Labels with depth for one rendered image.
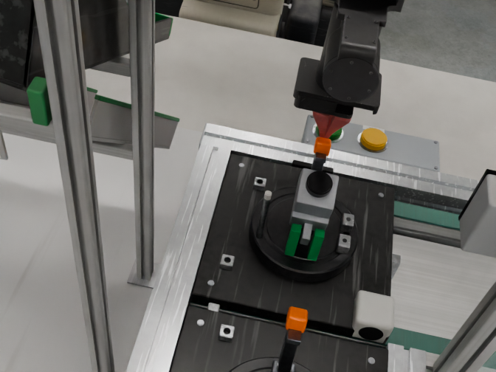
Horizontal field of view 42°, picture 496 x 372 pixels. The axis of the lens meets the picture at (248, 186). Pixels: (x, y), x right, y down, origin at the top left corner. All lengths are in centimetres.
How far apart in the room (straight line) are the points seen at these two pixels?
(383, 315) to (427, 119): 54
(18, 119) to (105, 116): 19
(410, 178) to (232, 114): 35
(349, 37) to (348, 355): 36
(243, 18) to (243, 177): 64
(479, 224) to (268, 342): 29
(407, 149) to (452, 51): 202
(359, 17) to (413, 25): 242
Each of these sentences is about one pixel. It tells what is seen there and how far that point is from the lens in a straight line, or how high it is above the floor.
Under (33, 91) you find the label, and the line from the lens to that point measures 45.
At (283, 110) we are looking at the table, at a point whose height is 86.
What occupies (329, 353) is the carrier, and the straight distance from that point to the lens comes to 76.
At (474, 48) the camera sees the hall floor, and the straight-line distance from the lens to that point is 308.
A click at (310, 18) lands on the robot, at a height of 75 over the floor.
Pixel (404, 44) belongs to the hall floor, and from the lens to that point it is 296.
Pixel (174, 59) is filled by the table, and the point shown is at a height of 86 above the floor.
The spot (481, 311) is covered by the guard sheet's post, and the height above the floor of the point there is 110.
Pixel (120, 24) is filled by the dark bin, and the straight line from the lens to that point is 62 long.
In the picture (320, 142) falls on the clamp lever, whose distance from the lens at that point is 81.
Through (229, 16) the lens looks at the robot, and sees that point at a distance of 148.
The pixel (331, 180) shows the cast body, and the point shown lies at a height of 110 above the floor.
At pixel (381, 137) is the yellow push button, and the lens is 100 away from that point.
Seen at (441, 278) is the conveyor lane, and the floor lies 92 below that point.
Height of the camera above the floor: 164
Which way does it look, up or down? 49 degrees down
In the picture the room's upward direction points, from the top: 10 degrees clockwise
